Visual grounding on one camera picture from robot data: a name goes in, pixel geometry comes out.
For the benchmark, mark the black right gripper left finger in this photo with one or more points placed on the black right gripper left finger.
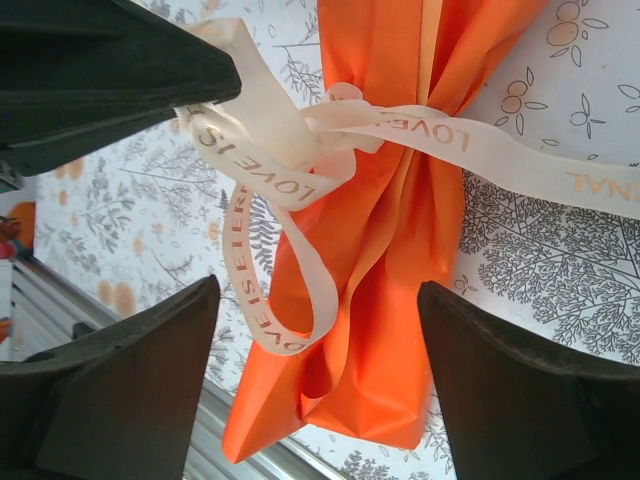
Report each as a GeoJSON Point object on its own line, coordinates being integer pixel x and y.
{"type": "Point", "coordinates": [100, 400]}

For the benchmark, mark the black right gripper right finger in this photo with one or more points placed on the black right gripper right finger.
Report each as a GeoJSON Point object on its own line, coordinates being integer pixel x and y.
{"type": "Point", "coordinates": [525, 400]}

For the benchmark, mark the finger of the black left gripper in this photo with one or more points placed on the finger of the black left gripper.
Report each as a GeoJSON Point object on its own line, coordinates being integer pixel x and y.
{"type": "Point", "coordinates": [100, 60]}
{"type": "Point", "coordinates": [75, 145]}

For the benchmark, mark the cream printed ribbon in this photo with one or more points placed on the cream printed ribbon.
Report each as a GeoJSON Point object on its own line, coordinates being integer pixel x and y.
{"type": "Point", "coordinates": [260, 90]}

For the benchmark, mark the orange wrapping paper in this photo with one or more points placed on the orange wrapping paper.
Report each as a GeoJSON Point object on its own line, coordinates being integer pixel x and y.
{"type": "Point", "coordinates": [390, 250]}

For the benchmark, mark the floral patterned tablecloth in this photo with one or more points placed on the floral patterned tablecloth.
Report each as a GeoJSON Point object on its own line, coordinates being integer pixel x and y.
{"type": "Point", "coordinates": [550, 260]}

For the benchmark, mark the aluminium frame cross rails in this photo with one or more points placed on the aluminium frame cross rails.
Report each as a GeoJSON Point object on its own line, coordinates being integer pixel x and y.
{"type": "Point", "coordinates": [35, 305]}

